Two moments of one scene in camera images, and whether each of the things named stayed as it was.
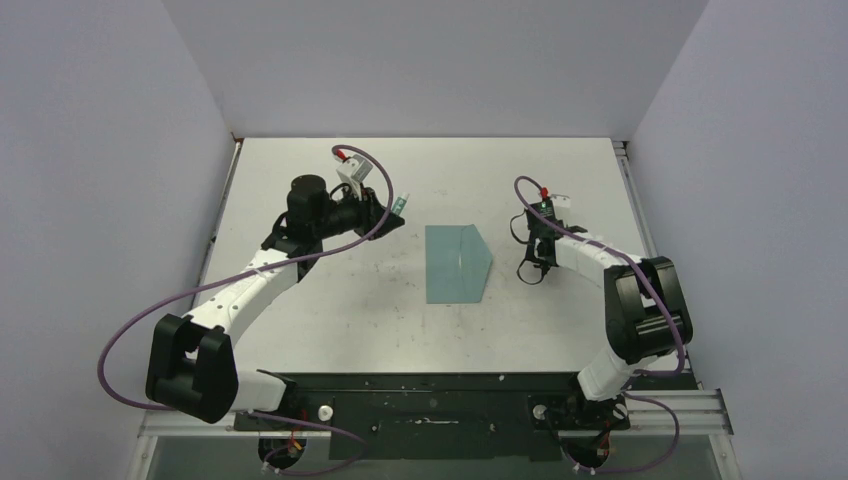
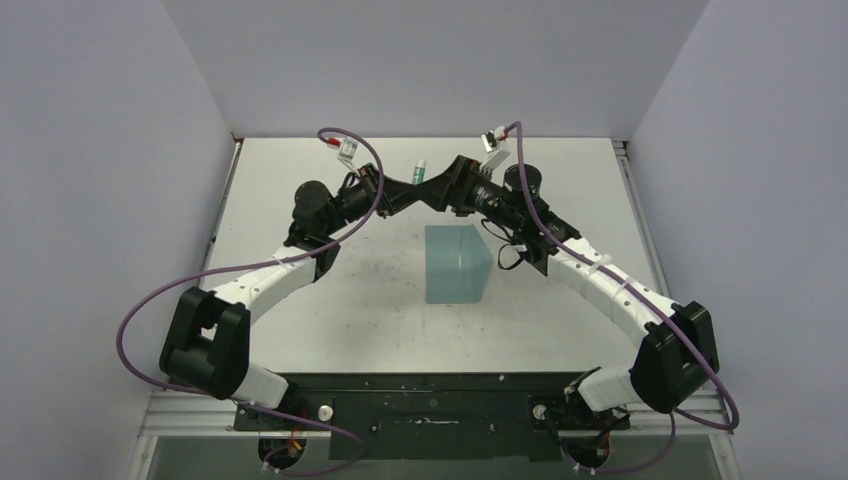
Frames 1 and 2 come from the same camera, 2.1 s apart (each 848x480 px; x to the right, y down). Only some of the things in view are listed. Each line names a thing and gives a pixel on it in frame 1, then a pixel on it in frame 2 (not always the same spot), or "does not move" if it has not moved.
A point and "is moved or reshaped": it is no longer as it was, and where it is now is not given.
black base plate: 452,416 does not move
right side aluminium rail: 637,198 does not move
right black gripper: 531,256 to 454,187
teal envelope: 458,264 does not move
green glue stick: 400,203 is moved or reshaped
